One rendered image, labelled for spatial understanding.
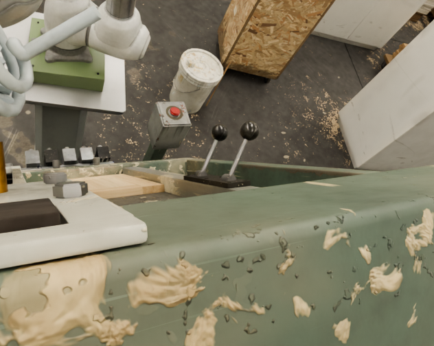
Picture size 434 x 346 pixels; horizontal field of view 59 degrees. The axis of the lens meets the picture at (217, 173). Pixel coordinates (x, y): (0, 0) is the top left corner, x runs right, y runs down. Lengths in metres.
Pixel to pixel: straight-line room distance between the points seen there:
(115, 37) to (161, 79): 1.43
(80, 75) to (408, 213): 1.55
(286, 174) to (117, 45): 0.89
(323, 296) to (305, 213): 0.03
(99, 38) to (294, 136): 1.96
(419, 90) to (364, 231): 2.81
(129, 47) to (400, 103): 2.08
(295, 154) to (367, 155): 0.56
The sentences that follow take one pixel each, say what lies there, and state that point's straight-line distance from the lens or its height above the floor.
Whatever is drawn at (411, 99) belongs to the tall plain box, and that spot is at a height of 0.71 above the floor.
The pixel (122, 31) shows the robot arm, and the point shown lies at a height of 1.08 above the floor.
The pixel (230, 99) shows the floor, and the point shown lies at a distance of 3.05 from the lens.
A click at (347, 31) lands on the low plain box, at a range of 4.36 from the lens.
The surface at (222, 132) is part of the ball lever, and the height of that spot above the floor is 1.45.
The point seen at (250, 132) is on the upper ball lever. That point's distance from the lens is 0.72.
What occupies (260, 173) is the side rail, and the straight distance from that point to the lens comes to 1.01.
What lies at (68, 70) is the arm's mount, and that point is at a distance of 1.69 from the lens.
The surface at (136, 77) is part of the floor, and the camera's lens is 2.88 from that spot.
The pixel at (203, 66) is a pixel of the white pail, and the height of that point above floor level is 0.35.
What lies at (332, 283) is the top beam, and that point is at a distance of 0.17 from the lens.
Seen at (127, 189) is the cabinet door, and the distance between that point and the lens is 0.94.
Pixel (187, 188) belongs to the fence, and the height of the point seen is 1.36.
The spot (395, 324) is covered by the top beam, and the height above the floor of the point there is 1.92.
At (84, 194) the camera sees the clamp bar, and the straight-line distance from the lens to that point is 0.21.
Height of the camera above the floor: 2.06
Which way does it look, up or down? 53 degrees down
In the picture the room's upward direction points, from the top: 38 degrees clockwise
